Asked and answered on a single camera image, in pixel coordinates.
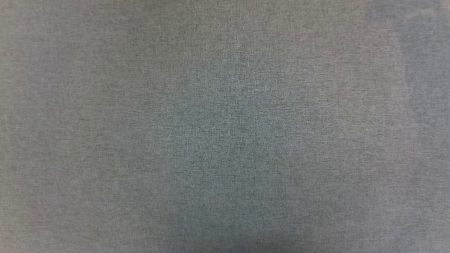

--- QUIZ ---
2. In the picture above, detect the grey fabric sofa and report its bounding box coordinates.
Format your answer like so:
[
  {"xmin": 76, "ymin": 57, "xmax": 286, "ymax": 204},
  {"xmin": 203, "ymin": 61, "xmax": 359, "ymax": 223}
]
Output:
[{"xmin": 0, "ymin": 0, "xmax": 450, "ymax": 253}]

